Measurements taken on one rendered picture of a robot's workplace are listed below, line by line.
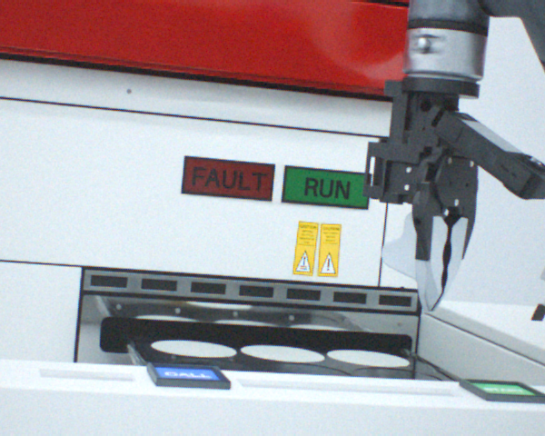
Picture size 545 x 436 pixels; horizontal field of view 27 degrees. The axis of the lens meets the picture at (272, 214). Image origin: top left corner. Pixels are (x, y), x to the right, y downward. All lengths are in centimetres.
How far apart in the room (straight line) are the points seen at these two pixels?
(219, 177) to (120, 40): 21
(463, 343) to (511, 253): 184
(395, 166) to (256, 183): 43
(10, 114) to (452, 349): 61
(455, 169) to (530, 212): 221
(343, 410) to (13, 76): 72
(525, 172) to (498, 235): 221
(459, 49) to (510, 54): 218
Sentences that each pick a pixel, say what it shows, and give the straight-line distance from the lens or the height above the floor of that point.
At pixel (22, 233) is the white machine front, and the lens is 143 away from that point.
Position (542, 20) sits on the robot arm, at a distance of 102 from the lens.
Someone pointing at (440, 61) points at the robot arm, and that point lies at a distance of 104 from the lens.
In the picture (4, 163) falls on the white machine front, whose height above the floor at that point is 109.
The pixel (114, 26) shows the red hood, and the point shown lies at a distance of 138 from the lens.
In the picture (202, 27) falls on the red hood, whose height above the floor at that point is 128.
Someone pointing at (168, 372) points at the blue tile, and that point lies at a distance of 87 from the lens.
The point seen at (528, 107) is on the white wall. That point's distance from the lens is 324.
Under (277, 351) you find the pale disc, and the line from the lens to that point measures 139.
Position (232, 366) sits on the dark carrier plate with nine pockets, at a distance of 127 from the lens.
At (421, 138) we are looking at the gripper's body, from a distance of 106.
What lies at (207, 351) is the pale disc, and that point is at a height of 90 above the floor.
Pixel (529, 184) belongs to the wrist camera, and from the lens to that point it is 100.
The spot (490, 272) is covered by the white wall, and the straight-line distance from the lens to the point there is 322.
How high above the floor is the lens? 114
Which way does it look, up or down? 3 degrees down
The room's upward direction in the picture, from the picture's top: 6 degrees clockwise
